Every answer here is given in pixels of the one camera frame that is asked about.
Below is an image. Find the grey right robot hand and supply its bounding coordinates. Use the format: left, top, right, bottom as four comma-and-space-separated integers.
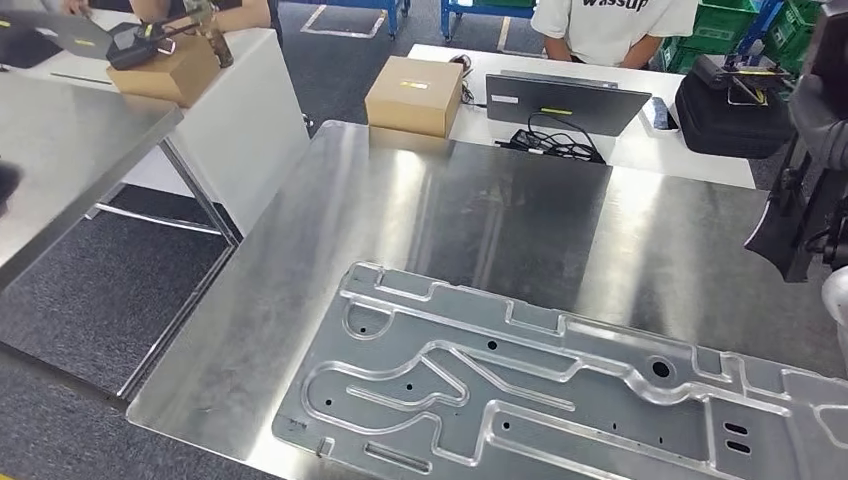
788, 72, 848, 172

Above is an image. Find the black plastic plate bracket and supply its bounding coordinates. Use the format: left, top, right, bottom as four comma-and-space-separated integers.
743, 3, 848, 284

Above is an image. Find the blue metal shelf rack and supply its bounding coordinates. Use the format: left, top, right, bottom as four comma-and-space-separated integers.
284, 0, 412, 40
440, 0, 538, 42

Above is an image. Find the stainless steel workbench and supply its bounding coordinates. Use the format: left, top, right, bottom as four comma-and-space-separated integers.
125, 119, 848, 480

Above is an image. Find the black flat case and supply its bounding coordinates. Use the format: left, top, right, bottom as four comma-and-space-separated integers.
0, 29, 64, 71

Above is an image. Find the black handheld device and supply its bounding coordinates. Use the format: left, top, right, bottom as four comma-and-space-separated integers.
105, 21, 179, 72

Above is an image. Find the black carry bag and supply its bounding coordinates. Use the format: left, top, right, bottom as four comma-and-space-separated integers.
674, 54, 796, 160

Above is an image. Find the cardboard box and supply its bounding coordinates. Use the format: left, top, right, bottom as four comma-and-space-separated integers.
364, 55, 465, 139
105, 33, 223, 109

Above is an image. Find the person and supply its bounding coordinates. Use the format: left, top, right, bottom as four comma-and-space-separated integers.
529, 0, 700, 71
62, 0, 283, 48

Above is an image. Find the stainless steel table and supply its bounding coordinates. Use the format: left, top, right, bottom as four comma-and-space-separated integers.
0, 71, 241, 402

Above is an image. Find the brown cylindrical bottle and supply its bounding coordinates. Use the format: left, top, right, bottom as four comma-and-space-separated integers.
201, 13, 235, 69

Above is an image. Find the white table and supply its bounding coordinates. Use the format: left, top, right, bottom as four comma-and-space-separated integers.
0, 6, 311, 236
405, 42, 758, 191

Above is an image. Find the smartphone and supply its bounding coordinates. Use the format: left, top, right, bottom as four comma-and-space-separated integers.
639, 95, 682, 134

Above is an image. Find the dark grey laptop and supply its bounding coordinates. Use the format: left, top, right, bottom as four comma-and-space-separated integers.
485, 69, 654, 138

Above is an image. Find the stamped sheet metal panel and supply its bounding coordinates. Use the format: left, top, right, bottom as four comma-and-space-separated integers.
271, 261, 848, 480

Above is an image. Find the black tool with yellow cable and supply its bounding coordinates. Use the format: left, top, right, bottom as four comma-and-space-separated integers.
692, 54, 796, 107

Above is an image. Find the blue metal rack post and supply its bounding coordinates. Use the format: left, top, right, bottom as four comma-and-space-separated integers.
725, 0, 786, 71

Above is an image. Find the black coiled cable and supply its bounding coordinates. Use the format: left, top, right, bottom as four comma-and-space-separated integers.
495, 112, 607, 166

